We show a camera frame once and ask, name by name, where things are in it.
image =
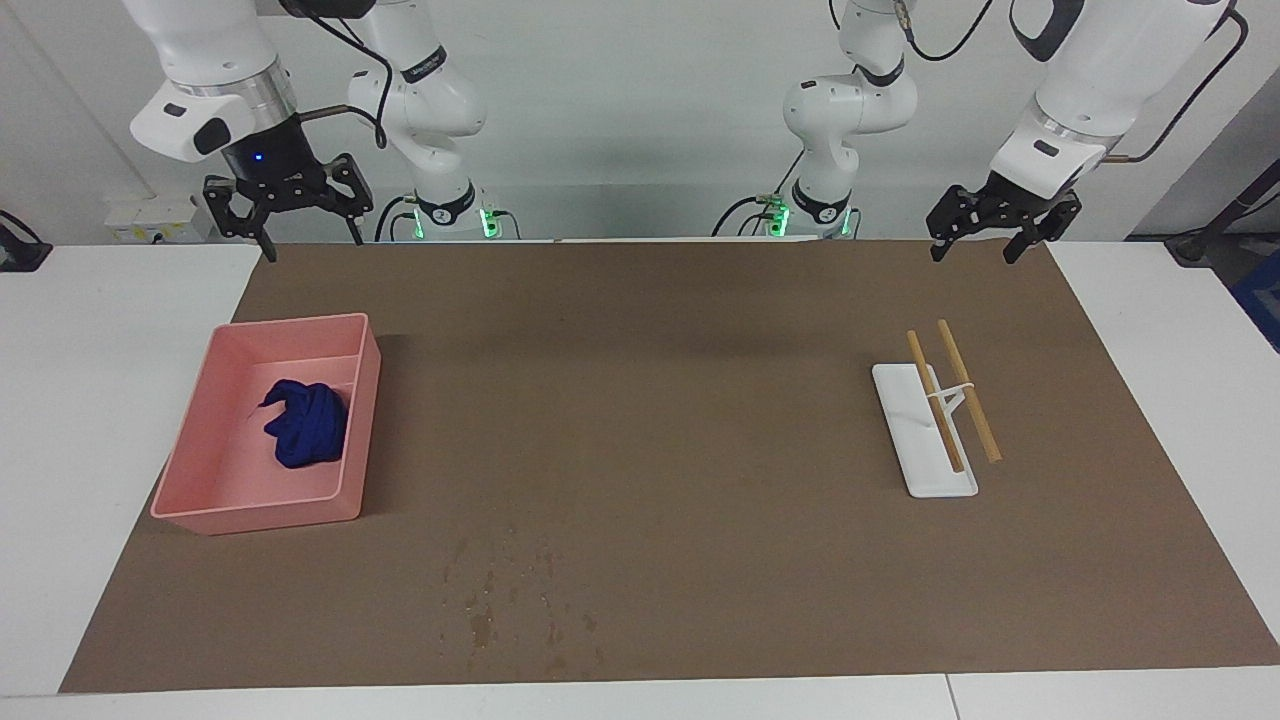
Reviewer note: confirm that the black stand pole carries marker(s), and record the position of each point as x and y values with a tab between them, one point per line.
1195	245

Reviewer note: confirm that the black clamp mount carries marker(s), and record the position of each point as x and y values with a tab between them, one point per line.
20	255

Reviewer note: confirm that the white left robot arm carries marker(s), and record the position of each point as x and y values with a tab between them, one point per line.
1110	70

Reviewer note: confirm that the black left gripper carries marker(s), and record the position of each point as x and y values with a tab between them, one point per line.
1025	203

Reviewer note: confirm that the brown paper mat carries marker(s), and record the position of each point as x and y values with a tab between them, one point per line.
650	450

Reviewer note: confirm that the blue crate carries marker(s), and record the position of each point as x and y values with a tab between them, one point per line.
1262	295

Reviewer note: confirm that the blue towel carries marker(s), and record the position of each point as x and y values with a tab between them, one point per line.
305	425

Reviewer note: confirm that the white towel rack wooden rods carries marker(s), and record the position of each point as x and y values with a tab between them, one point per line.
930	470

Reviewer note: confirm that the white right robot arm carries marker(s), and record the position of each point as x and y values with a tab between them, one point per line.
200	40

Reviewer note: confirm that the pink plastic bin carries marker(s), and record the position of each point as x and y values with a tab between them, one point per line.
220	470

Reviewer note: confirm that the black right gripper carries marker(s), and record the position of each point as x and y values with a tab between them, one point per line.
275	170

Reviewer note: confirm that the white wall socket box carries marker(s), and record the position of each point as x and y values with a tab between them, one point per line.
150	215

